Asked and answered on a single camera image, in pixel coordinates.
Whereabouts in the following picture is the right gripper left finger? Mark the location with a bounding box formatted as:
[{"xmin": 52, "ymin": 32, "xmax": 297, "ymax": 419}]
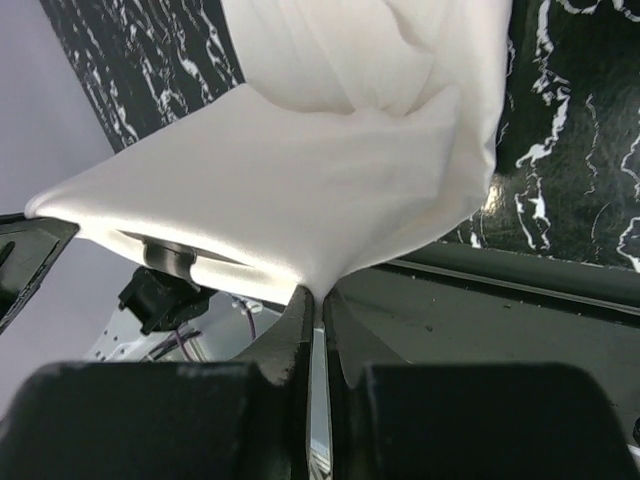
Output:
[{"xmin": 1, "ymin": 287, "xmax": 314, "ymax": 479}]

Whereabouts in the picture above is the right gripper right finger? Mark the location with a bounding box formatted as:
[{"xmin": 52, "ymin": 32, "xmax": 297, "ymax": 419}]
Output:
[{"xmin": 322, "ymin": 293, "xmax": 639, "ymax": 479}]

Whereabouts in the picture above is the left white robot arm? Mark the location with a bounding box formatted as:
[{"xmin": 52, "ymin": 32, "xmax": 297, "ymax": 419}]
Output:
[{"xmin": 1, "ymin": 213, "xmax": 284, "ymax": 362}]

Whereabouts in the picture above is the white t-shirt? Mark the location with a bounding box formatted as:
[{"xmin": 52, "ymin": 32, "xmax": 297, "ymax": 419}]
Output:
[{"xmin": 25, "ymin": 1, "xmax": 512, "ymax": 302}]

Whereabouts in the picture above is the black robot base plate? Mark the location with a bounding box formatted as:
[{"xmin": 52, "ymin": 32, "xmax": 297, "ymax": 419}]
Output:
[{"xmin": 337, "ymin": 264, "xmax": 639, "ymax": 376}]

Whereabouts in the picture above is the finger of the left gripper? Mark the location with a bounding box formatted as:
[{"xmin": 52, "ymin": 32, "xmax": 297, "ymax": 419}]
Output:
[{"xmin": 0, "ymin": 213, "xmax": 79, "ymax": 333}]

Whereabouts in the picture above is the black marbled table mat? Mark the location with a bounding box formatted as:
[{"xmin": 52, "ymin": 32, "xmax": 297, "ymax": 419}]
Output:
[{"xmin": 43, "ymin": 1, "xmax": 639, "ymax": 271}]

